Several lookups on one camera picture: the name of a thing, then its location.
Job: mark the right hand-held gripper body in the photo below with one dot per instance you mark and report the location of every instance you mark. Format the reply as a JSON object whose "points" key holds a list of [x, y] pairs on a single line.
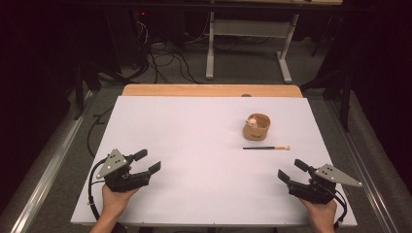
{"points": [[315, 189]]}

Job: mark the person's left hand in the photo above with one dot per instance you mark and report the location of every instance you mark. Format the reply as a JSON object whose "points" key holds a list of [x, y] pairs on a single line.
{"points": [[115, 202]]}

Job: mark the small pale object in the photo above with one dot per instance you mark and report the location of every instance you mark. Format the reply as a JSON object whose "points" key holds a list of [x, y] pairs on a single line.
{"points": [[252, 122]]}

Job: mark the tan round cup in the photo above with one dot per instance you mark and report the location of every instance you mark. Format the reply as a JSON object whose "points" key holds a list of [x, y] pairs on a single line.
{"points": [[257, 131]]}

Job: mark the dark computer tower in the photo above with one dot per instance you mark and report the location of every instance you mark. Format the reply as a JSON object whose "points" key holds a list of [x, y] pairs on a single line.
{"points": [[136, 35]]}

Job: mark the white metal desk frame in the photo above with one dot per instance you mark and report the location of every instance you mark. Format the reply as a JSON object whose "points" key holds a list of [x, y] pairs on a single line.
{"points": [[249, 29]]}

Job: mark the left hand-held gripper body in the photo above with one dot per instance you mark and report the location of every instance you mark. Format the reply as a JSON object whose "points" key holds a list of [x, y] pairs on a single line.
{"points": [[120, 179]]}

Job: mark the aluminium rail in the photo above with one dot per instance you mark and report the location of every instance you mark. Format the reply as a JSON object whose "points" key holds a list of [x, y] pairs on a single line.
{"points": [[366, 174], [48, 174]]}

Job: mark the wooden table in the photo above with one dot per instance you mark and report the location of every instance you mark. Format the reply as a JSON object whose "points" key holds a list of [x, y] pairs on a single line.
{"points": [[210, 90]]}

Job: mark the person's right hand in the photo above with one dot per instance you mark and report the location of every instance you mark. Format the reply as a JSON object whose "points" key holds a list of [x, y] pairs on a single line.
{"points": [[320, 212]]}

